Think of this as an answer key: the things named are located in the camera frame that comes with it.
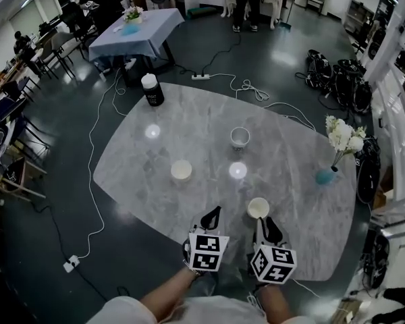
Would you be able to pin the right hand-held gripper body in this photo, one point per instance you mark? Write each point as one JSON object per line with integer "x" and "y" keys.
{"x": 273, "y": 265}

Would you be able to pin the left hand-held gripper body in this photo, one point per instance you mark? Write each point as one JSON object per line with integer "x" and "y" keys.
{"x": 204, "y": 253}

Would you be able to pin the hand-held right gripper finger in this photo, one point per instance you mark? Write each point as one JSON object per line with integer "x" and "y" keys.
{"x": 274, "y": 235}
{"x": 260, "y": 235}

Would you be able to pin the small grey cup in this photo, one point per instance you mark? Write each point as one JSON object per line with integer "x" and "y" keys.
{"x": 239, "y": 137}

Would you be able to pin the person's left forearm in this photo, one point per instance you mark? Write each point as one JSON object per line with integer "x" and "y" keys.
{"x": 168, "y": 292}

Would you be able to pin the person's right forearm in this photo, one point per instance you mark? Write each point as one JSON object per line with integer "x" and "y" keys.
{"x": 273, "y": 302}

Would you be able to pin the black bag with white print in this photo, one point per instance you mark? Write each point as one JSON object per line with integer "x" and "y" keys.
{"x": 378, "y": 258}
{"x": 362, "y": 96}
{"x": 368, "y": 177}
{"x": 319, "y": 69}
{"x": 346, "y": 76}

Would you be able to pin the white artificial flower bouquet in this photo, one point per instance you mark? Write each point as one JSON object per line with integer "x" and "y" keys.
{"x": 344, "y": 137}

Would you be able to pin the white power strip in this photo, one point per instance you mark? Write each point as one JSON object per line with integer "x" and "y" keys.
{"x": 71, "y": 263}
{"x": 200, "y": 77}
{"x": 130, "y": 64}

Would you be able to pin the black bottle with white cap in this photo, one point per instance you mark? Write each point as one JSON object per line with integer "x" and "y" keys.
{"x": 153, "y": 93}

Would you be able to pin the white metal shelving rack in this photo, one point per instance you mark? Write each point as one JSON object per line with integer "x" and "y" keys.
{"x": 395, "y": 137}

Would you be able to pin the black square table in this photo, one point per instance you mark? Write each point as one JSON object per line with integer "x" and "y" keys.
{"x": 133, "y": 76}

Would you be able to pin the light wooden chair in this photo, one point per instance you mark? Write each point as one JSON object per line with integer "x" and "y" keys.
{"x": 20, "y": 187}

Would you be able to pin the blue tablecloth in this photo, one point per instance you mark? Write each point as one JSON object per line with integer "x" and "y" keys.
{"x": 138, "y": 35}

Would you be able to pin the black tote bag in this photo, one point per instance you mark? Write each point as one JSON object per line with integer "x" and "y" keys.
{"x": 13, "y": 175}

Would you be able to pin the teal broom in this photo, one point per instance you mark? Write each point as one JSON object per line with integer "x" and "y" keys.
{"x": 285, "y": 25}

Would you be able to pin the green rolled mat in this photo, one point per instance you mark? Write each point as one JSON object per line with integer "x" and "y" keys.
{"x": 202, "y": 12}

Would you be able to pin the small white object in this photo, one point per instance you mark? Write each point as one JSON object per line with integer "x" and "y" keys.
{"x": 117, "y": 29}

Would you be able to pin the white pot with flowers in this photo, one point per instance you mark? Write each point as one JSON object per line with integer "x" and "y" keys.
{"x": 133, "y": 13}

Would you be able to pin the black case with white outline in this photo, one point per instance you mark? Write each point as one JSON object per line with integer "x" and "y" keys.
{"x": 0, "y": 138}

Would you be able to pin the dark blue chair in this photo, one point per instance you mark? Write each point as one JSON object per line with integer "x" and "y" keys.
{"x": 8, "y": 108}

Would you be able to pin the grey upholstered chair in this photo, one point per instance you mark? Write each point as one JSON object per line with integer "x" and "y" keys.
{"x": 47, "y": 54}
{"x": 62, "y": 42}

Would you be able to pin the grey chair with dark legs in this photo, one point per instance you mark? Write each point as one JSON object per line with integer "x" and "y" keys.
{"x": 315, "y": 0}

